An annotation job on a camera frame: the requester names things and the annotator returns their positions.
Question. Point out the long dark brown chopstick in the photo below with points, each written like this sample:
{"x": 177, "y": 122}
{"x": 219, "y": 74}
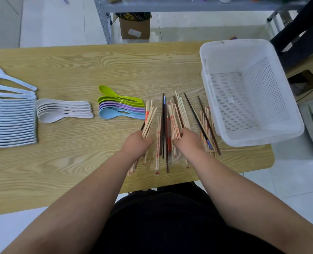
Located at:
{"x": 167, "y": 158}

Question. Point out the reddish brown chopstick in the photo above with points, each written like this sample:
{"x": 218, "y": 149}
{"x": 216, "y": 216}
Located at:
{"x": 209, "y": 126}

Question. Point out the black chair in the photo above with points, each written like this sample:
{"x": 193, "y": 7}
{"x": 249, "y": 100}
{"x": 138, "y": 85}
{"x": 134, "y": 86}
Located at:
{"x": 304, "y": 26}

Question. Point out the black chopstick with blue tip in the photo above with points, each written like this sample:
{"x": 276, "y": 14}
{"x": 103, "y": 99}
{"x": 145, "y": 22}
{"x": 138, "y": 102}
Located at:
{"x": 163, "y": 116}

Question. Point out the person's black clothing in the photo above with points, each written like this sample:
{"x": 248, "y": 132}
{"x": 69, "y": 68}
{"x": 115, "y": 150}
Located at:
{"x": 172, "y": 222}

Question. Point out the person's right hand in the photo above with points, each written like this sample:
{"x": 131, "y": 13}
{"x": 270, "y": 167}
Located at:
{"x": 189, "y": 143}

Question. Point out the grey metal shelf rack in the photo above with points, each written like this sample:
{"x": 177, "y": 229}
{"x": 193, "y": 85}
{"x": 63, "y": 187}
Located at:
{"x": 105, "y": 23}

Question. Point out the cream plastic spoon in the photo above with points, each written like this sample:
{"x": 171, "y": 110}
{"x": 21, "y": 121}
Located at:
{"x": 69, "y": 108}
{"x": 48, "y": 101}
{"x": 66, "y": 105}
{"x": 71, "y": 111}
{"x": 49, "y": 117}

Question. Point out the black printed bag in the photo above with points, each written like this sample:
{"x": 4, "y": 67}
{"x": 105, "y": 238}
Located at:
{"x": 132, "y": 16}

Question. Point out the lime green plastic spoon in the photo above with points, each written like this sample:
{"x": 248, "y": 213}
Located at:
{"x": 105, "y": 99}
{"x": 106, "y": 90}

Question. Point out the white perforated plastic basket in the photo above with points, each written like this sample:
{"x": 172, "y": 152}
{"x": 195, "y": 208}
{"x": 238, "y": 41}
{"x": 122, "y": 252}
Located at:
{"x": 251, "y": 134}

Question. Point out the person's left hand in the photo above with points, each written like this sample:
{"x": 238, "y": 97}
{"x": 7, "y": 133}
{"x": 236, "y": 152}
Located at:
{"x": 134, "y": 145}

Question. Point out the brown cardboard box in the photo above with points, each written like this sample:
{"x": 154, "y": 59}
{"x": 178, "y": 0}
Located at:
{"x": 134, "y": 29}

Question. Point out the person's left thumb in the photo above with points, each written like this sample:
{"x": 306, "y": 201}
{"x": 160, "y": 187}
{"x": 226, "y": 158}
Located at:
{"x": 148, "y": 143}

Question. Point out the light wooden chopstick bundle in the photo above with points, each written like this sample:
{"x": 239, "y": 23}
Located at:
{"x": 176, "y": 121}
{"x": 149, "y": 121}

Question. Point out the person's right thumb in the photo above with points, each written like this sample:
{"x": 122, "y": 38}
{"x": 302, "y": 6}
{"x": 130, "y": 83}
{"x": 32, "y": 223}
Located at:
{"x": 177, "y": 142}

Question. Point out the row of pale blue spoons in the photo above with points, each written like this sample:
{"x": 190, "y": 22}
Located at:
{"x": 11, "y": 121}

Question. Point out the person's right forearm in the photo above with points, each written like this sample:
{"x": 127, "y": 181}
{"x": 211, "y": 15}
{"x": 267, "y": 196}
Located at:
{"x": 241, "y": 201}

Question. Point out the purple plastic spoon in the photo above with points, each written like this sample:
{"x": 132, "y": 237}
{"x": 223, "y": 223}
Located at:
{"x": 106, "y": 103}
{"x": 107, "y": 106}

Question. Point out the person's left forearm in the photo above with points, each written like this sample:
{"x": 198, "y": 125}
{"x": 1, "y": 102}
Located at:
{"x": 87, "y": 206}

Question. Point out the pile of loose wooden chopsticks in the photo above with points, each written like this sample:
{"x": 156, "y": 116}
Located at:
{"x": 158, "y": 145}

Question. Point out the sky blue plastic spoon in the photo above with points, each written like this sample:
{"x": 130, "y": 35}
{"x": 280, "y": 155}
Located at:
{"x": 108, "y": 114}
{"x": 130, "y": 112}

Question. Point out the short dark brown chopstick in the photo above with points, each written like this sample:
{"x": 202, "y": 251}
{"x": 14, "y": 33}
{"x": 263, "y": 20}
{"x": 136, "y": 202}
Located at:
{"x": 178, "y": 111}

